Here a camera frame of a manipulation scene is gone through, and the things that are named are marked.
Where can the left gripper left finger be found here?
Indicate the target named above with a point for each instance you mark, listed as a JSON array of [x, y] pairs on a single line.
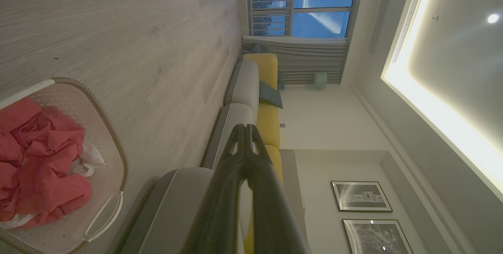
[[220, 207]]

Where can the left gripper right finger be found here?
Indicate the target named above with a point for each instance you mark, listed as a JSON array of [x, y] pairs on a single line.
[[271, 214]]

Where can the red jersey with white trim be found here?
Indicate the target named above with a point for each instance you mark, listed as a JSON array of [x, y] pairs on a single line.
[[43, 136]]

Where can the grey chaise sofa section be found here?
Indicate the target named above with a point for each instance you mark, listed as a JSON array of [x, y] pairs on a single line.
[[173, 214]]

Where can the wide yellow-backed sofa section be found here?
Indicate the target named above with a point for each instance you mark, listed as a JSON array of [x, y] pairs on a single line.
[[235, 120]]

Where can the narrow yellow-backed sofa section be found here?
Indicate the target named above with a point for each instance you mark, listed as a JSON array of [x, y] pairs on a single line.
[[245, 81]]

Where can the teal throw cushion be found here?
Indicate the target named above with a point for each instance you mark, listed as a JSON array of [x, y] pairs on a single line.
[[271, 94]]

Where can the beige perforated laundry basket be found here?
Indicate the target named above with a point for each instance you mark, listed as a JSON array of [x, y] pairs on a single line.
[[100, 136]]

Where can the mint green floor lamp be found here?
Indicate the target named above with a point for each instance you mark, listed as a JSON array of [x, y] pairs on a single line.
[[320, 80]]

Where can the grey pleated curtain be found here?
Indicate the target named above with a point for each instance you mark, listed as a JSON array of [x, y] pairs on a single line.
[[306, 59]]

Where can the round ceiling downlight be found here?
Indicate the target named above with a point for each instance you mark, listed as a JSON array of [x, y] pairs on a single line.
[[493, 18]]

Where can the beige upholstered wall panel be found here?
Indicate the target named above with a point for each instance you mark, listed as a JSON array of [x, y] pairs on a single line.
[[292, 175]]

